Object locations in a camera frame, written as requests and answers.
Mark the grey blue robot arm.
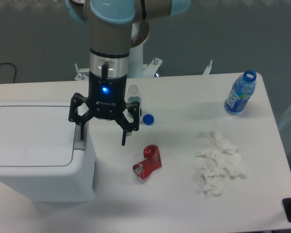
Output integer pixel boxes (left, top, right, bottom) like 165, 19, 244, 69
66, 0, 191, 145

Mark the crumpled white tissue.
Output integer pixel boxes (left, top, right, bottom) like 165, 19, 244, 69
196, 130, 246, 197

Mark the black cable on floor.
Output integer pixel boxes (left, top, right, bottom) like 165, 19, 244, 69
0, 63, 17, 84

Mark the blue bottle cap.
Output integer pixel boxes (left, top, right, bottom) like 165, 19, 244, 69
143, 114, 155, 126

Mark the white trash can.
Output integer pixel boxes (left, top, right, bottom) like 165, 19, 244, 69
0, 100, 97, 202

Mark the blue plastic bottle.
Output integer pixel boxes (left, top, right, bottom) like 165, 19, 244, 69
224, 69, 257, 115

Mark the crushed red can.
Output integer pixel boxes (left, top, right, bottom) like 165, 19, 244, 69
132, 145, 162, 180

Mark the clear empty plastic bottle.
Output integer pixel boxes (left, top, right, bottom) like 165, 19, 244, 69
125, 84, 142, 116

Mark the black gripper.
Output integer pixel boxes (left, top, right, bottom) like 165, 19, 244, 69
67, 72, 141, 147

